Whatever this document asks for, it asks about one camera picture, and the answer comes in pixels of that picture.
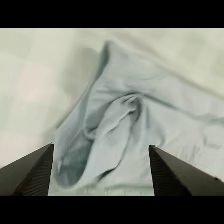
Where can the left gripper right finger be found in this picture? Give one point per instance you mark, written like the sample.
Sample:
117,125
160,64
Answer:
176,176

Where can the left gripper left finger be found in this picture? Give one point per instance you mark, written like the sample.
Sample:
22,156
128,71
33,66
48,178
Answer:
29,173

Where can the light blue shirt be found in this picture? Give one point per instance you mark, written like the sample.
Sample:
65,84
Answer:
133,133

